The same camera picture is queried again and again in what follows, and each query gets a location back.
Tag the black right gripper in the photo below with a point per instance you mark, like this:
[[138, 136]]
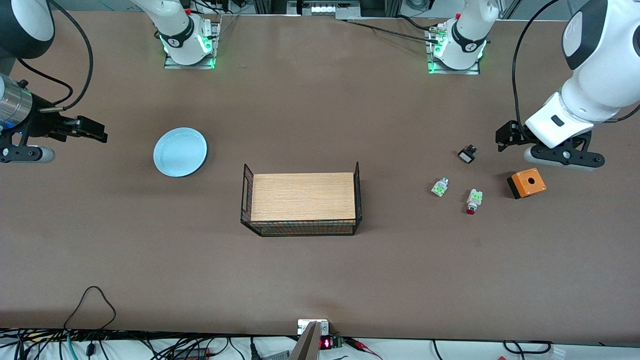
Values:
[[41, 125]]

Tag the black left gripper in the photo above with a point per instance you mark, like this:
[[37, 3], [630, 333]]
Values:
[[510, 132]]

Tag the red push button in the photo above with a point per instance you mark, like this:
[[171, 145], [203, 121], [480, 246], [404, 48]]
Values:
[[474, 198]]

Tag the light blue round plate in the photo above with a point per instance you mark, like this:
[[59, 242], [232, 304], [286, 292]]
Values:
[[180, 152]]

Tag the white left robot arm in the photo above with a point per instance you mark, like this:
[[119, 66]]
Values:
[[595, 65]]

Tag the orange button box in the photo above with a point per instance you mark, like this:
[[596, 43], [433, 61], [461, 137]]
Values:
[[529, 182]]

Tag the green white button module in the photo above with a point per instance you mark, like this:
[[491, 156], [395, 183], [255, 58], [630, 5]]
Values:
[[440, 188]]

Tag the black power adapter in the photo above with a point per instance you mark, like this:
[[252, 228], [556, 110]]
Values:
[[192, 353]]

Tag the red clip lead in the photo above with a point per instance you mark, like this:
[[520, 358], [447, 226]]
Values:
[[357, 343]]

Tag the red digit display board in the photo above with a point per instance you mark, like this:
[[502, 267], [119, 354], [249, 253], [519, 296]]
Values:
[[326, 343]]

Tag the grey box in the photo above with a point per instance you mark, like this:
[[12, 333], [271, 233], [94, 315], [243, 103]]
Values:
[[275, 356]]

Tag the black white switch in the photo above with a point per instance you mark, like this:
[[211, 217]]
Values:
[[466, 156]]

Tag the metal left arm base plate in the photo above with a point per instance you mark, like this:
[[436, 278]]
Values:
[[470, 71]]

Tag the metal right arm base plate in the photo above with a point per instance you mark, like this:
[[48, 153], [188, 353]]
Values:
[[172, 64]]

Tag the aluminium frame structure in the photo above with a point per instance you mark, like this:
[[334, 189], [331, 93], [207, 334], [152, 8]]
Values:
[[322, 9]]

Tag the silver mounting bracket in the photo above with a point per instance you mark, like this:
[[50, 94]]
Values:
[[324, 327]]

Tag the grey metal camera bar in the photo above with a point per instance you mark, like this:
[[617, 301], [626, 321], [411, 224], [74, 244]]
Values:
[[306, 347]]

